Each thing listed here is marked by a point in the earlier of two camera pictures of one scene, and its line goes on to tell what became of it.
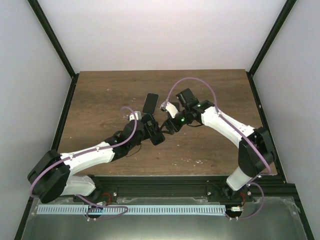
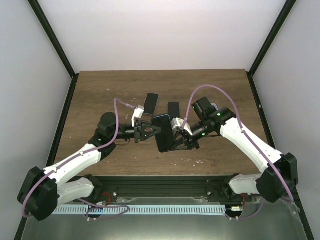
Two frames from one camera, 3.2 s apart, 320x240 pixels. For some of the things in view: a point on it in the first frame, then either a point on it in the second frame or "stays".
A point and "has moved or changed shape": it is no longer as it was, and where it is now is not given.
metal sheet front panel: x=279 y=220 stays
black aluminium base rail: x=273 y=188 stays
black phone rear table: x=150 y=103 stays
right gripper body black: x=177 y=126 -> x=191 y=141
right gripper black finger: x=165 y=128 -> x=174 y=148
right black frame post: x=282 y=17 stays
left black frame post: x=74 y=76 stays
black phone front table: x=158 y=137 has moved or changed shape
